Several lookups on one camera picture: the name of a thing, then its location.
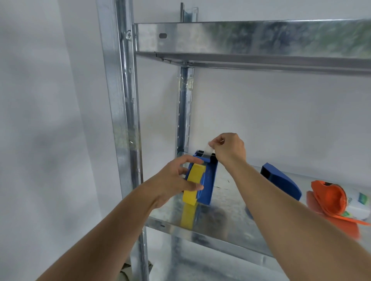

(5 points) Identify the person's right hand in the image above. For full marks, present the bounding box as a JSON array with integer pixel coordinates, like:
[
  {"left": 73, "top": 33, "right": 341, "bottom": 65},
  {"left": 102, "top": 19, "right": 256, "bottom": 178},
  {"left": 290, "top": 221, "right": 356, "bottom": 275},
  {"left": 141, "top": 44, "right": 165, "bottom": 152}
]
[{"left": 208, "top": 133, "right": 246, "bottom": 170}]

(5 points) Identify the person's left hand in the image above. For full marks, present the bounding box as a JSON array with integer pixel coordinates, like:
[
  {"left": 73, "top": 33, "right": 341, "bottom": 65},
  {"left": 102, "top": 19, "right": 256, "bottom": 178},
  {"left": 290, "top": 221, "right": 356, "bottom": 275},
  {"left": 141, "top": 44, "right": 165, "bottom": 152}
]
[{"left": 142, "top": 155, "right": 204, "bottom": 210}]

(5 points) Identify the yellow tape roll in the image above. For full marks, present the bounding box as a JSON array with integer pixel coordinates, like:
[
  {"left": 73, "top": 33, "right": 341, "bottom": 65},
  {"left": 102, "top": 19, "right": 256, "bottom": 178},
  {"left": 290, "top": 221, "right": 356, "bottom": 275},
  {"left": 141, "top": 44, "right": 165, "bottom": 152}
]
[{"left": 182, "top": 163, "right": 207, "bottom": 206}]

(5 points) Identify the clear tape strip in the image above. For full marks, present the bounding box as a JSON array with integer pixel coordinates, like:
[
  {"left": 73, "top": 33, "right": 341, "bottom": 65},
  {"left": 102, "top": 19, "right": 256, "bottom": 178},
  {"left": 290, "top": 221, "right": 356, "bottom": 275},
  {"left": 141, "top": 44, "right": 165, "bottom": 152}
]
[{"left": 202, "top": 141, "right": 215, "bottom": 160}]

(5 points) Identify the blue tape dispenser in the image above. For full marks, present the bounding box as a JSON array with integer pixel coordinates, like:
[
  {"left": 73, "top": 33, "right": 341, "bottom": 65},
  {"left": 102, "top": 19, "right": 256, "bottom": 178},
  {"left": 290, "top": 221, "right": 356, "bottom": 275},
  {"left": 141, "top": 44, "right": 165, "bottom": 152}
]
[
  {"left": 185, "top": 150, "right": 218, "bottom": 206},
  {"left": 260, "top": 162, "right": 302, "bottom": 201}
]

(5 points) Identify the person's left forearm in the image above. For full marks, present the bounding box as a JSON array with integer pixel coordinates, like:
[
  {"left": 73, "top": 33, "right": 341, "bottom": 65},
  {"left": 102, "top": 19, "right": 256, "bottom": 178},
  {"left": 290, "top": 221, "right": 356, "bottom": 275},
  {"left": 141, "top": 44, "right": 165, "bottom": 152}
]
[{"left": 36, "top": 183, "right": 163, "bottom": 281}]

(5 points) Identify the person's right forearm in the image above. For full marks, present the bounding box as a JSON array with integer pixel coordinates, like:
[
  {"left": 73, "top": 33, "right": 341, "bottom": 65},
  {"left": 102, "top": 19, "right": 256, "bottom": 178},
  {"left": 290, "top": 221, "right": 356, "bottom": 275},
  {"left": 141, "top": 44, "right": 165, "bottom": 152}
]
[{"left": 225, "top": 161, "right": 371, "bottom": 281}]

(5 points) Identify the galvanized metal shelving rack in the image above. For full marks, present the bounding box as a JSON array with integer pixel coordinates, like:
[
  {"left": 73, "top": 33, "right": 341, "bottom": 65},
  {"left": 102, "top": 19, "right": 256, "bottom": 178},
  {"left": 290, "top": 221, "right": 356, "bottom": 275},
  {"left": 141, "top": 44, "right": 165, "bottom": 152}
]
[{"left": 96, "top": 2, "right": 371, "bottom": 281}]

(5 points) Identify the orange and white packet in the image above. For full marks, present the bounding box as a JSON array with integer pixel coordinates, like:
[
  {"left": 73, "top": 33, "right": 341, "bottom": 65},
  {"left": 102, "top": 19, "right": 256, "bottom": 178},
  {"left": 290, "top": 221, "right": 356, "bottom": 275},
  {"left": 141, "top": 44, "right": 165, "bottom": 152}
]
[{"left": 306, "top": 180, "right": 371, "bottom": 226}]

